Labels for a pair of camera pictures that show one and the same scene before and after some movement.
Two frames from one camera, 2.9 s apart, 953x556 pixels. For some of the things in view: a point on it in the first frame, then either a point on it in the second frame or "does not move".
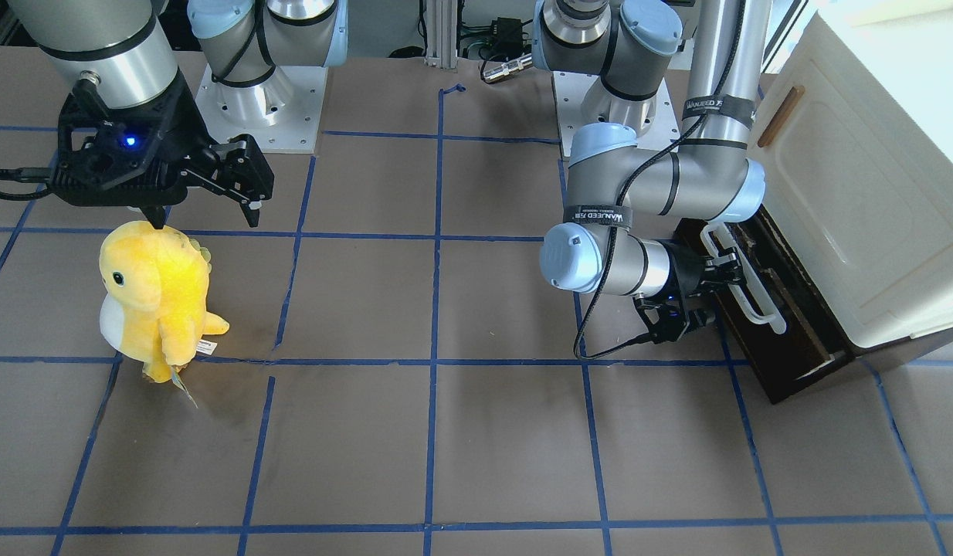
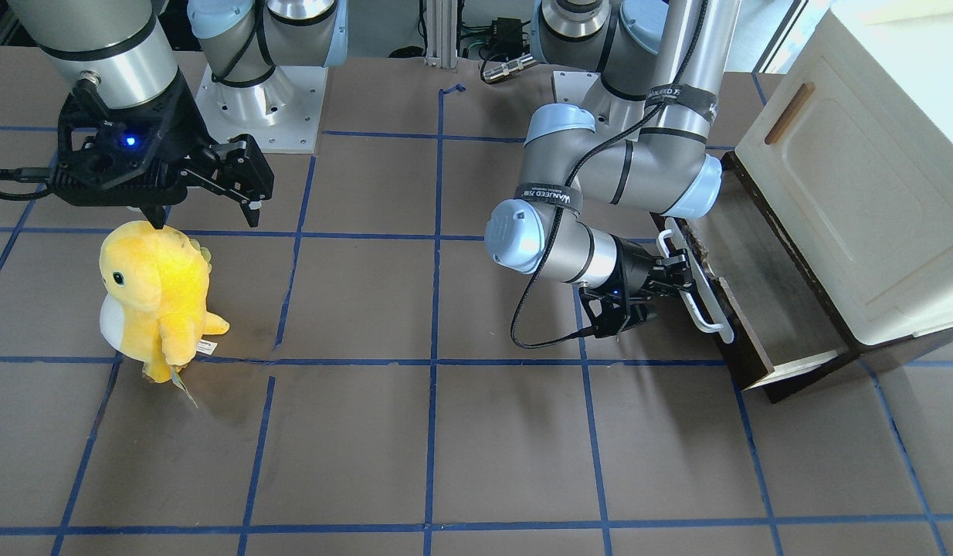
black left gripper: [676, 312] to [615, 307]
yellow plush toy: [154, 279] does not move
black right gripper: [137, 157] does not move
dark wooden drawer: [787, 331] does not move
